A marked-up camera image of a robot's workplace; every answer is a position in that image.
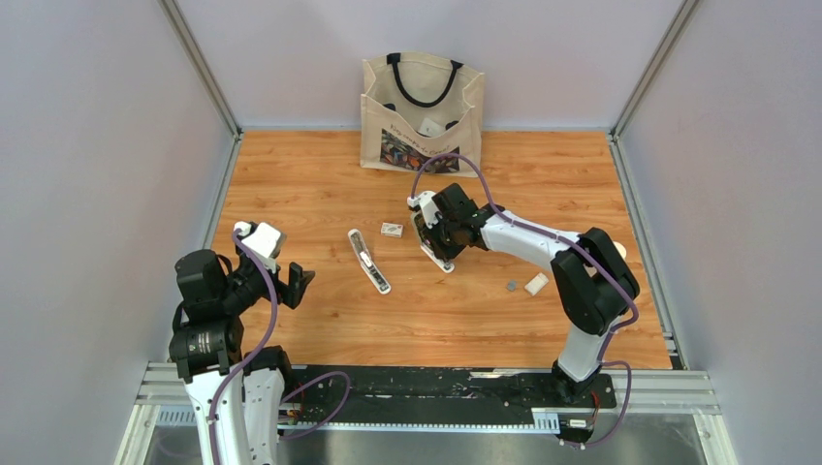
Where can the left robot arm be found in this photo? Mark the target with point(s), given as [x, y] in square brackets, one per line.
[218, 353]

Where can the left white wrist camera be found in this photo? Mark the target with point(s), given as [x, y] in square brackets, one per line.
[260, 240]

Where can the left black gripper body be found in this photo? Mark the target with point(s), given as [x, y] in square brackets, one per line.
[256, 284]

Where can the staples tray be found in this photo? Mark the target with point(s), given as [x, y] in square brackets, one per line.
[536, 284]

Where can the grey stapler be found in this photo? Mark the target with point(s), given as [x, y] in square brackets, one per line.
[421, 230]

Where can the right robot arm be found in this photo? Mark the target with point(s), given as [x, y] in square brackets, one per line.
[594, 283]

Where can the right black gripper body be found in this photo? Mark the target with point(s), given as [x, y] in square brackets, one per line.
[446, 241]

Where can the aluminium frame rail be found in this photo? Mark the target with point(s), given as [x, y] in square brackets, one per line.
[661, 417]

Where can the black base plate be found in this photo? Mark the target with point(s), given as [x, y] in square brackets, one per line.
[404, 395]

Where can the white stapler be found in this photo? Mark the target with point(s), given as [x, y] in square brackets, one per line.
[375, 276]

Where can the beige canvas tote bag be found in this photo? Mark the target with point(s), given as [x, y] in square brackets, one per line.
[416, 106]

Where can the white plastic bottle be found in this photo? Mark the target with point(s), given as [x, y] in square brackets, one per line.
[621, 249]

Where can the white staples box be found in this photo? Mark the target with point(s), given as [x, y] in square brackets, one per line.
[392, 230]

